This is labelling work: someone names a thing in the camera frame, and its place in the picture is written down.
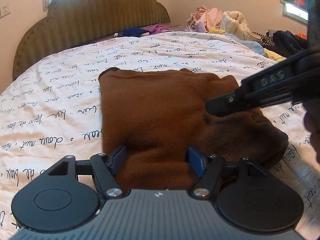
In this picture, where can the white wall socket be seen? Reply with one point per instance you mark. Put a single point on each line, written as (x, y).
(5, 10)

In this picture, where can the pink and cream clothes pile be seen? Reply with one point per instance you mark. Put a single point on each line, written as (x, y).
(214, 21)

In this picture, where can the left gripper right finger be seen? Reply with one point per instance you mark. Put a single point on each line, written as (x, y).
(208, 169)

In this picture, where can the dark blue garment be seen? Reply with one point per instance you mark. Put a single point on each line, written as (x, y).
(132, 32)

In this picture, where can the yellow cloth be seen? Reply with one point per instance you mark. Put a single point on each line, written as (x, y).
(274, 56)

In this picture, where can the dark clothes pile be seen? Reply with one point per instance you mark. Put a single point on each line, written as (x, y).
(284, 43)

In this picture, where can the white script-print duvet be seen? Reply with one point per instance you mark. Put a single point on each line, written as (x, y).
(53, 110)

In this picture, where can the olive green scalloped headboard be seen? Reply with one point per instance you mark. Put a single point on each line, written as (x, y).
(71, 23)

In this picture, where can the purple garment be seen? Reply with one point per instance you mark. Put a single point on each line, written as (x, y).
(157, 29)

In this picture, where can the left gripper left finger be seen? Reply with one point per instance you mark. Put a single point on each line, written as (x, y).
(103, 169)

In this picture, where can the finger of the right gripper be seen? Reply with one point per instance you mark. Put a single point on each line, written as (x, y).
(225, 104)

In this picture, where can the light blue cloth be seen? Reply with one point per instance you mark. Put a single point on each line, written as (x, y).
(253, 45)

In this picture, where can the brown knit garment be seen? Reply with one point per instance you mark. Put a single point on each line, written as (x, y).
(157, 116)

